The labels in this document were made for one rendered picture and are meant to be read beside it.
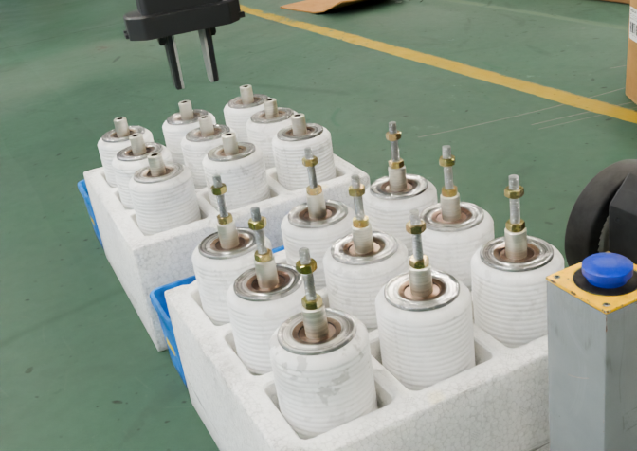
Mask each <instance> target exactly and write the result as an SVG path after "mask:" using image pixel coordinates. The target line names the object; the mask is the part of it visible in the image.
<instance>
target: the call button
mask: <svg viewBox="0 0 637 451"><path fill-rule="evenodd" d="M633 267H634V265H633V262H632V261H631V260H630V259H628V258H627V257H625V256H623V255H620V254H616V253H609V252H604V253H596V254H593V255H590V256H589V257H587V258H586V259H584V260H583V261H582V274H583V276H584V277H585V278H586V279H587V281H588V282H589V283H590V284H592V285H594V286H596V287H600V288H618V287H621V286H623V285H625V284H626V283H627V282H628V280H629V279H630V278H631V277H632V276H633Z"/></svg>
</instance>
